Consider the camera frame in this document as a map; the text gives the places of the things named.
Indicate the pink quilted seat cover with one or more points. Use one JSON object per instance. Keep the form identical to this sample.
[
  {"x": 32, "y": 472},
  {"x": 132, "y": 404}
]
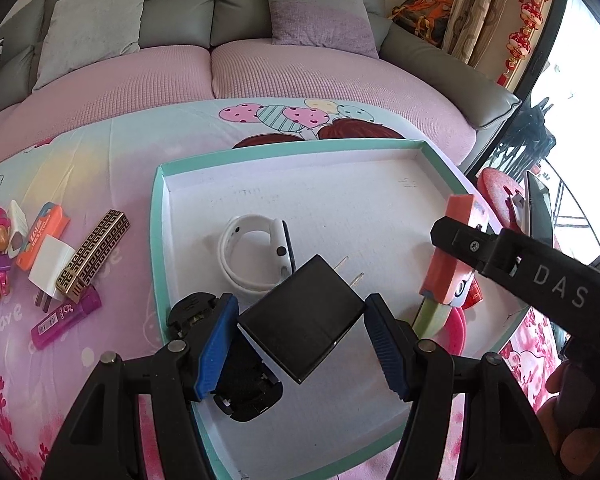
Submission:
[
  {"x": 330, "y": 75},
  {"x": 130, "y": 90}
]

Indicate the red hanging decoration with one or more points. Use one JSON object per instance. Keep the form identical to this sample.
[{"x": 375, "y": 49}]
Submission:
[{"x": 527, "y": 15}]

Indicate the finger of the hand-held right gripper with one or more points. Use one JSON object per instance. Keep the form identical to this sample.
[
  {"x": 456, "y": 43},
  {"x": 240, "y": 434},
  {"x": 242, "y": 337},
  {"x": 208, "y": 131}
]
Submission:
[{"x": 462, "y": 242}]

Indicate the purple grey cushion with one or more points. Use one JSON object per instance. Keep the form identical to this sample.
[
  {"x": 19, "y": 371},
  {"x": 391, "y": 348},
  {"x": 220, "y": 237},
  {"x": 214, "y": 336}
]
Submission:
[{"x": 320, "y": 10}]

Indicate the red round stool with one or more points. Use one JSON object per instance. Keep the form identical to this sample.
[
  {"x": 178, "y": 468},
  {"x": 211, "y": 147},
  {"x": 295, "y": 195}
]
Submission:
[{"x": 495, "y": 190}]

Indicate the orange toy knife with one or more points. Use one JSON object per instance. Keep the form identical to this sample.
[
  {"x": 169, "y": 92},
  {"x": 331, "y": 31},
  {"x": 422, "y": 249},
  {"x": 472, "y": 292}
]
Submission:
[{"x": 442, "y": 280}]

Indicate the person's right hand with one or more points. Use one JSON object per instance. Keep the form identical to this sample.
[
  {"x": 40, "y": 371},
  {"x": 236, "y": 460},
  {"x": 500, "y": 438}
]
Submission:
[{"x": 595, "y": 455}]

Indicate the black charger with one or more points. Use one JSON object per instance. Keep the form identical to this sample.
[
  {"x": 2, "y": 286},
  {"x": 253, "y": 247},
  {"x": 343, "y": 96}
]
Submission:
[{"x": 300, "y": 320}]

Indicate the grey sofa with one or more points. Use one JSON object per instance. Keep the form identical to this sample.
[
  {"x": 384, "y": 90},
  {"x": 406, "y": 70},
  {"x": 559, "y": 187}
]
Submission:
[{"x": 180, "y": 10}]

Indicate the black metal rack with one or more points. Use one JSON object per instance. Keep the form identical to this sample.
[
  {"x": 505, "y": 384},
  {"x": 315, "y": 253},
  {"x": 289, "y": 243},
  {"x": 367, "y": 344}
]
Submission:
[{"x": 530, "y": 130}]

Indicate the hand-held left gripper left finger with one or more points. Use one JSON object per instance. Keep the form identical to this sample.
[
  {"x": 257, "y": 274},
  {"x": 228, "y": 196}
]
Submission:
[{"x": 215, "y": 350}]

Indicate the gold black patterned box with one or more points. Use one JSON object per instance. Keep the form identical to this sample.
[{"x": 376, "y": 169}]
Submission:
[{"x": 92, "y": 252}]

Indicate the black toy car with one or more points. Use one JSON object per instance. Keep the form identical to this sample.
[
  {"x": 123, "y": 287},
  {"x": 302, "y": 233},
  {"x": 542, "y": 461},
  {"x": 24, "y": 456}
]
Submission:
[{"x": 245, "y": 385}]

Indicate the white charger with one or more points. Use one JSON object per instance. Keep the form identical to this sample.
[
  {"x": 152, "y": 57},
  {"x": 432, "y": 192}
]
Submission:
[{"x": 50, "y": 265}]

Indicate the white smartwatch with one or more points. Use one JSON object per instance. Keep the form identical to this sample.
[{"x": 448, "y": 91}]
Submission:
[{"x": 279, "y": 240}]

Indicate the teal cardboard tray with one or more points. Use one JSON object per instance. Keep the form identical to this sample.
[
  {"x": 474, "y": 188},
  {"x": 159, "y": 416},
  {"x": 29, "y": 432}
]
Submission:
[{"x": 355, "y": 200}]

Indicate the orange plastic box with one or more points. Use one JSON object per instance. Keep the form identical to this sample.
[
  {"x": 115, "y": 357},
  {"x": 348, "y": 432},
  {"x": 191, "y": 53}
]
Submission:
[{"x": 45, "y": 230}]

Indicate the printed cartoon blanket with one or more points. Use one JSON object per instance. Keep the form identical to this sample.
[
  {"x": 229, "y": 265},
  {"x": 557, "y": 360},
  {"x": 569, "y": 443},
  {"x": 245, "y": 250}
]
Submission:
[{"x": 105, "y": 170}]

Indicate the beige patterned curtain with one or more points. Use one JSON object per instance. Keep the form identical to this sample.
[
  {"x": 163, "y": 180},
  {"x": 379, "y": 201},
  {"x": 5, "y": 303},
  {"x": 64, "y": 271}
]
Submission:
[{"x": 480, "y": 5}]

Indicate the pink smartwatch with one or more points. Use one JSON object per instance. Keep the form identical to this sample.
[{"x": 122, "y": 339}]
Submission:
[{"x": 452, "y": 332}]

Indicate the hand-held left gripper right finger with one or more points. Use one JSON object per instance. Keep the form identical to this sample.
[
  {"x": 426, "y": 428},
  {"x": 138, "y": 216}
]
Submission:
[{"x": 387, "y": 350}]

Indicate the purple pencil lead case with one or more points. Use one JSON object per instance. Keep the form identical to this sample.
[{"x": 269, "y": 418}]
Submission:
[{"x": 65, "y": 320}]

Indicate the orange bag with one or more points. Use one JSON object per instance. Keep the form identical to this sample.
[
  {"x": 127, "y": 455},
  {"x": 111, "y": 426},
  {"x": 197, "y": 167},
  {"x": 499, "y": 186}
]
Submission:
[{"x": 425, "y": 15}]

